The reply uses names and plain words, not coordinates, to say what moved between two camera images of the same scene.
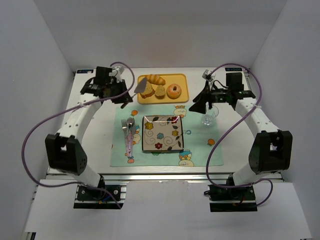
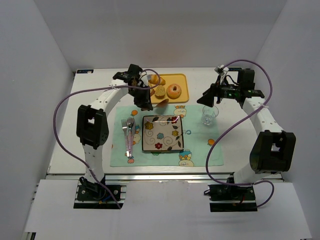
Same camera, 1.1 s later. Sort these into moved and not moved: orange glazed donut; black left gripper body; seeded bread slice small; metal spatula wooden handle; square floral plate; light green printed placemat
Moved: metal spatula wooden handle; black left gripper body
Not moved: square floral plate; orange glazed donut; light green printed placemat; seeded bread slice small
